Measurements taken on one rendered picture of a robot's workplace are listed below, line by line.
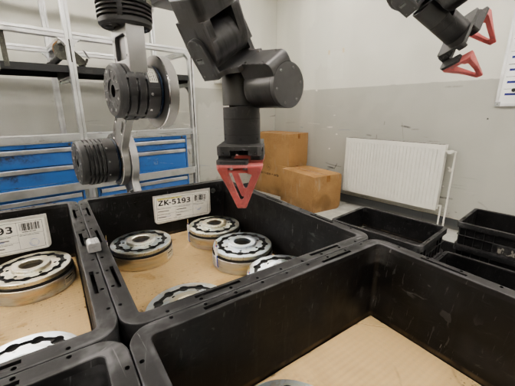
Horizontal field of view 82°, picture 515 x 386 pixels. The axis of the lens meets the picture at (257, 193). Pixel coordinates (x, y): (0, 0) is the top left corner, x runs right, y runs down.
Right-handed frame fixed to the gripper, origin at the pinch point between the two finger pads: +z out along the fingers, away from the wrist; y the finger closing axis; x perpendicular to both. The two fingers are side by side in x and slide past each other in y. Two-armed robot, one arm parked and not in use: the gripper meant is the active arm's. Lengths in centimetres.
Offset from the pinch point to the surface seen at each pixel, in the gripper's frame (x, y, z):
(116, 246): 21.5, -3.3, 8.0
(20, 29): 136, 129, -56
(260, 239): -2.7, 1.8, 8.6
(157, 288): 12.1, -10.1, 11.1
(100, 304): 9.2, -27.2, 0.8
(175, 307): 2.8, -27.2, 0.9
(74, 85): 121, 144, -27
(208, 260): 6.3, -1.3, 11.3
